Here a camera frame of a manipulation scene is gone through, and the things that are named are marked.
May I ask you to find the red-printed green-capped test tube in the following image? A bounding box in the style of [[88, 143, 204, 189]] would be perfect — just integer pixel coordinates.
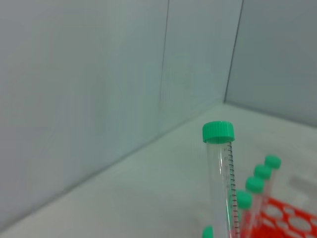
[[202, 225, 214, 238], [245, 176, 265, 224], [254, 164, 272, 199], [236, 190, 254, 238], [264, 155, 282, 199]]

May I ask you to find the orange plastic test tube rack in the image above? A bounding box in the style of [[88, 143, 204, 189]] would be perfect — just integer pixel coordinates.
[[250, 195, 317, 238]]

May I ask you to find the black-graduated green-capped test tube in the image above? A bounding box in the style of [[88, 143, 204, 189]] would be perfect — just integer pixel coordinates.
[[202, 120, 242, 238]]

